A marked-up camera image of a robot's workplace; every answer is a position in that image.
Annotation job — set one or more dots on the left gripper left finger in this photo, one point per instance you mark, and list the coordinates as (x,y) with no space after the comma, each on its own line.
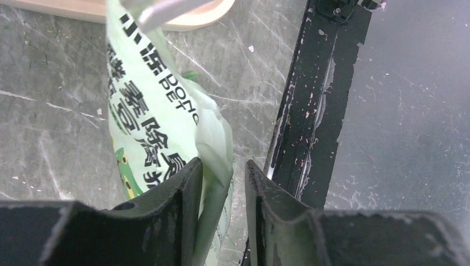
(155,228)

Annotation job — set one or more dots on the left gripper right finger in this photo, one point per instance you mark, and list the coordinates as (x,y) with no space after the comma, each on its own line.
(284,231)

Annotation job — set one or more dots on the green cat litter bag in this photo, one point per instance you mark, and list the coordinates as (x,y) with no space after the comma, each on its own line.
(159,120)

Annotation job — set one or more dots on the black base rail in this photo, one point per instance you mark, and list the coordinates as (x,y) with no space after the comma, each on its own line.
(302,152)

